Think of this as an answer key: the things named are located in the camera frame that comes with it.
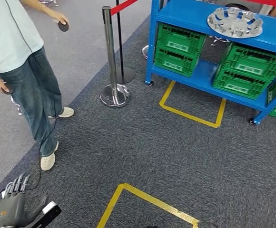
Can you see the grey wheel hubcap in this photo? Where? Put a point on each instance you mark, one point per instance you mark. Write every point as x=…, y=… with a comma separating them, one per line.
x=235, y=22

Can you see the black stanchion post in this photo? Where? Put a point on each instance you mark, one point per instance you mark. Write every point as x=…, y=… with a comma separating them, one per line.
x=125, y=75

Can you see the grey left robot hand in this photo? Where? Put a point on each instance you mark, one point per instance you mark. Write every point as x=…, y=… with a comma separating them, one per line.
x=11, y=209

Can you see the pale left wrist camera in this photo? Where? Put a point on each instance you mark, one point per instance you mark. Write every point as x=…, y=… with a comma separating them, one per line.
x=49, y=207

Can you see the black left wrist camera bracket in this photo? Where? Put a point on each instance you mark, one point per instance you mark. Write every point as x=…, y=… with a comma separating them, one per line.
x=50, y=217

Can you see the black round controller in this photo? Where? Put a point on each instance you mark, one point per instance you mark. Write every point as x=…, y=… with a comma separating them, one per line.
x=8, y=89
x=63, y=26

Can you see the red barrier belt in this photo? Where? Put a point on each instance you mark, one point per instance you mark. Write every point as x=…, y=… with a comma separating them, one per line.
x=123, y=6
x=270, y=3

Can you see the blue metal shelf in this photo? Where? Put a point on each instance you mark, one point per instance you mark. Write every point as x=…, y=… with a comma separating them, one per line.
x=187, y=12

